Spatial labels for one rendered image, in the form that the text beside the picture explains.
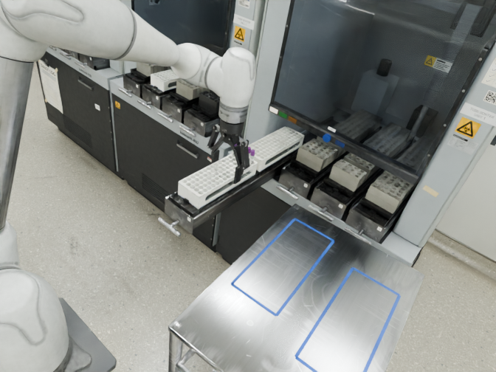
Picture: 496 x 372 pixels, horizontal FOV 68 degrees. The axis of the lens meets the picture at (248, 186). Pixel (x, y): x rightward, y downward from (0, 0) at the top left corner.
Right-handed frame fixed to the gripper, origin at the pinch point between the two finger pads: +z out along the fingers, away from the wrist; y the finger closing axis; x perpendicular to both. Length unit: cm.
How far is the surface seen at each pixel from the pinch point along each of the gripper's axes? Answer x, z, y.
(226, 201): -6.4, 6.6, 6.7
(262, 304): -31, 4, 41
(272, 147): 25.4, 0.5, 1.6
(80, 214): -8, 85, -98
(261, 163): 14.0, 0.8, 5.1
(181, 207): -20.9, 4.5, 0.3
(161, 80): 28, -1, -67
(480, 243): 142, 71, 91
